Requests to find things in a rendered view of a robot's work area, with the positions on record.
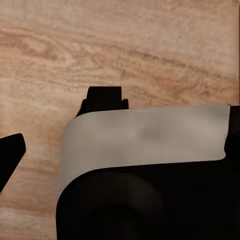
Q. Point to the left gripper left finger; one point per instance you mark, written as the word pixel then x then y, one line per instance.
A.
pixel 12 149

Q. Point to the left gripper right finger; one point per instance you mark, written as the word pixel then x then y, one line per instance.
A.
pixel 232 149

